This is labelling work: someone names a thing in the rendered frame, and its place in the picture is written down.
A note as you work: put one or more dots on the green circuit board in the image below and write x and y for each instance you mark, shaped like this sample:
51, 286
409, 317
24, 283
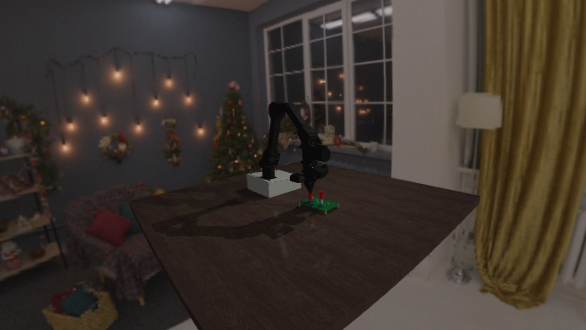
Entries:
319, 204

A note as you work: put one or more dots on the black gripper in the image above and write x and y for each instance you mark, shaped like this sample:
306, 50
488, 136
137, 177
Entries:
309, 181

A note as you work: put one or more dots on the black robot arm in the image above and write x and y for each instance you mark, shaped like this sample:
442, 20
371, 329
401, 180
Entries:
312, 147

